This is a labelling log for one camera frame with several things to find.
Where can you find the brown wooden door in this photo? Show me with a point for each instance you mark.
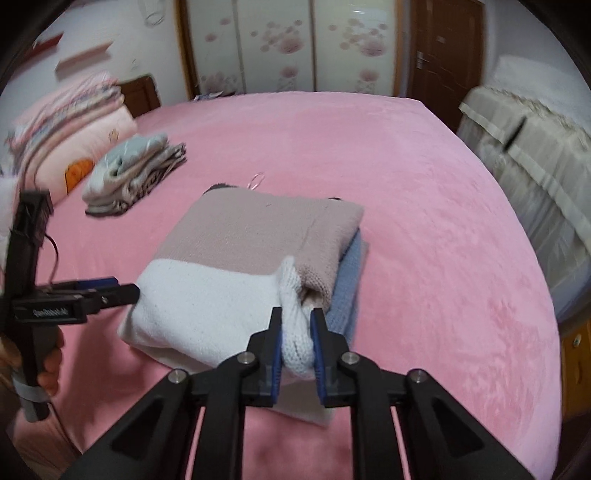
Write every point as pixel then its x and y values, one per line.
pixel 443 46

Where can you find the wooden drawer cabinet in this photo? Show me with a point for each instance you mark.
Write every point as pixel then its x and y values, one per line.
pixel 577 350

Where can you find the person's left hand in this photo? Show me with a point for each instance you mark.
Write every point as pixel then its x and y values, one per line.
pixel 51 369

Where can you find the folded striped garment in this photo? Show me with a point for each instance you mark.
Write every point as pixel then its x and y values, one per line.
pixel 154 181

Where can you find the wall shelf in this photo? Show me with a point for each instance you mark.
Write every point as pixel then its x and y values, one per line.
pixel 85 56
pixel 44 45

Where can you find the folded grey white sweater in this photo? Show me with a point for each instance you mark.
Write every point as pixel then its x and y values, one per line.
pixel 124 157

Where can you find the clear clothes hanger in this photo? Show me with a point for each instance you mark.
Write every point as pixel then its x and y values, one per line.
pixel 250 183

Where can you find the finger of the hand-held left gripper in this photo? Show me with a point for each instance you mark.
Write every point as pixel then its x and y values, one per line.
pixel 97 281
pixel 115 295

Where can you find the colour-block knit sweater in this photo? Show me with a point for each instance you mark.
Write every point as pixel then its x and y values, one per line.
pixel 240 240

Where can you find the pink pillow with quilt stack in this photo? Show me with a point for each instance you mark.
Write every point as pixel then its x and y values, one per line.
pixel 69 106

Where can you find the beige cloth covered furniture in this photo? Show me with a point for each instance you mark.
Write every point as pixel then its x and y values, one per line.
pixel 531 152

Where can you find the pillow with orange print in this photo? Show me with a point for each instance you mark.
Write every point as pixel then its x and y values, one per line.
pixel 101 138

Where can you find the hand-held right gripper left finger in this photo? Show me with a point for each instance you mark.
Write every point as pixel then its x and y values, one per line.
pixel 277 364

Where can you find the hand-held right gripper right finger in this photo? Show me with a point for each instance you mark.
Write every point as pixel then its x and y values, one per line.
pixel 317 360

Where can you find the wooden headboard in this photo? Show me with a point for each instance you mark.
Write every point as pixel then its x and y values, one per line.
pixel 138 94

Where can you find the floral sliding door wardrobe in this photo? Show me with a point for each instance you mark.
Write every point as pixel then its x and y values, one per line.
pixel 277 46

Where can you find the pink bed blanket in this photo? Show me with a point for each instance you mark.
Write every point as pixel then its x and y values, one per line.
pixel 415 207

